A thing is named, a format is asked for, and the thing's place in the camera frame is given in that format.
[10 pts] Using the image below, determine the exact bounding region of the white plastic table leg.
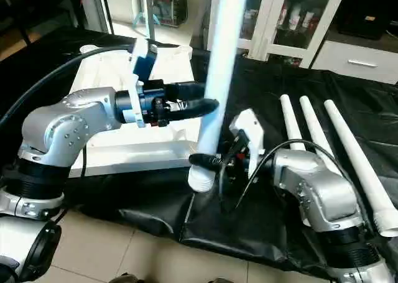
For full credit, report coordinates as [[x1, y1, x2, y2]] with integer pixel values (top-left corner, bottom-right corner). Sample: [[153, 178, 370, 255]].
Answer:
[[323, 100, 398, 238], [300, 96, 338, 173], [188, 0, 249, 192], [280, 95, 307, 153]]

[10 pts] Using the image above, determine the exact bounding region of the white plastic table top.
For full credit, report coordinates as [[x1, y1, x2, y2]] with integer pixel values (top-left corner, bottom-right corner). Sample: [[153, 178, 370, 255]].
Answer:
[[68, 44, 209, 178]]

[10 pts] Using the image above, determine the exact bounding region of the black mat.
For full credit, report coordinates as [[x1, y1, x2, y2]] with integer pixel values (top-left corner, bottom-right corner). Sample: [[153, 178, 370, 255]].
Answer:
[[0, 28, 398, 277]]

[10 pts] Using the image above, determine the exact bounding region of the dark storage box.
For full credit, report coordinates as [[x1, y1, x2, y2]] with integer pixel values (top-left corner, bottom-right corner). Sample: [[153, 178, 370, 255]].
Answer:
[[152, 0, 187, 27]]

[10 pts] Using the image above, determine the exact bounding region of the white glass-door cabinet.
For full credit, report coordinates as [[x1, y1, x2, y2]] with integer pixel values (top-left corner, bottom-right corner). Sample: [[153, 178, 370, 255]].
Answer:
[[208, 0, 349, 69]]

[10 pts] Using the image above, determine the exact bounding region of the white drawer unit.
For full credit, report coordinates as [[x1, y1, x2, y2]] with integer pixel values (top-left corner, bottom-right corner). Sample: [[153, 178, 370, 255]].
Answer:
[[311, 40, 398, 85]]

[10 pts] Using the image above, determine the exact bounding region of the black box yellow label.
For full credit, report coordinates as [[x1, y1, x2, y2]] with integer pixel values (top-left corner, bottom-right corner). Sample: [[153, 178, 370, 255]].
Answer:
[[339, 0, 398, 41]]

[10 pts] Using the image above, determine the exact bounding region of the light blue metal frame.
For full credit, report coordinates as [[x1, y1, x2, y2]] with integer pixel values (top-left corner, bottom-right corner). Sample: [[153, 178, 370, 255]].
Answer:
[[134, 0, 160, 30]]

